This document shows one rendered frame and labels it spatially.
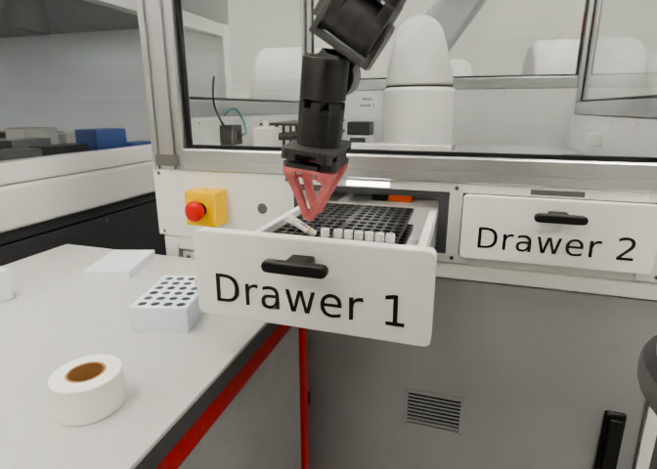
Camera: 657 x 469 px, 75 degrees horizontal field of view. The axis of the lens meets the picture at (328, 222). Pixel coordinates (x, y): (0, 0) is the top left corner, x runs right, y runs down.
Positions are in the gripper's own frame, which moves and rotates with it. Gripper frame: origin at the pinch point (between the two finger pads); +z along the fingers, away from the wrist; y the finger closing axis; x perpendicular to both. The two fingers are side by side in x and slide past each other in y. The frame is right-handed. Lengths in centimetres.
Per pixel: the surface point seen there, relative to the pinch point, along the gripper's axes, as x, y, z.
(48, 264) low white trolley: -58, -8, 26
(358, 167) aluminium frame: 0.8, -23.7, -0.9
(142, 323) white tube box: -21.1, 9.6, 18.4
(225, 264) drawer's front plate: -7.2, 10.9, 4.8
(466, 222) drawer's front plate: 21.4, -20.6, 4.7
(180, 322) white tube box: -15.7, 8.3, 17.5
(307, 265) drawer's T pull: 4.2, 14.2, 0.7
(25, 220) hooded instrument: -75, -18, 23
